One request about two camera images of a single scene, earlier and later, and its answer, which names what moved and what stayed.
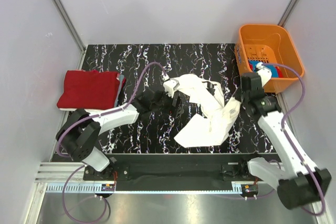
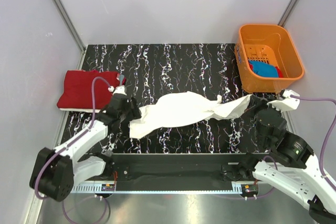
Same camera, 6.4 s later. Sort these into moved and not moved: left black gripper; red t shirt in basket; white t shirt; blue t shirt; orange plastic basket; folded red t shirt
Moved: left black gripper; white t shirt
Not moved: blue t shirt; red t shirt in basket; orange plastic basket; folded red t shirt
